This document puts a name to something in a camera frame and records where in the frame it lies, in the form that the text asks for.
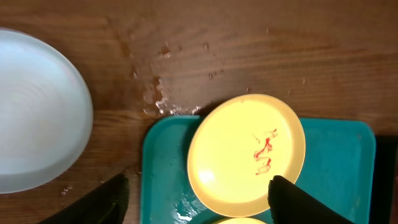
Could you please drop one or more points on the teal plastic tray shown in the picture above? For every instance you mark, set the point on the teal plastic tray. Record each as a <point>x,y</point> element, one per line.
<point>338,170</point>

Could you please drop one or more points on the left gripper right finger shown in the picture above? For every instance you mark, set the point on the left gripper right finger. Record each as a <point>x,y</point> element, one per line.
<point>289,204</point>

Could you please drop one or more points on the dark red water tray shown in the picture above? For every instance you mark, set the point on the dark red water tray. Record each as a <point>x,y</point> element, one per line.
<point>384,194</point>

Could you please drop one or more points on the yellow plate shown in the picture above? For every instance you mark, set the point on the yellow plate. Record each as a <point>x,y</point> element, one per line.
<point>239,148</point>
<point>243,220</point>

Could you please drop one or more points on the light blue plate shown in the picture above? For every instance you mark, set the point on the light blue plate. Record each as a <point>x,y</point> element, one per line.
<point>46,112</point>

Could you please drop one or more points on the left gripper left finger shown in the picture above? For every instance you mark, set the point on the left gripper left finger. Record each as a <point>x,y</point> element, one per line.
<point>107,204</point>

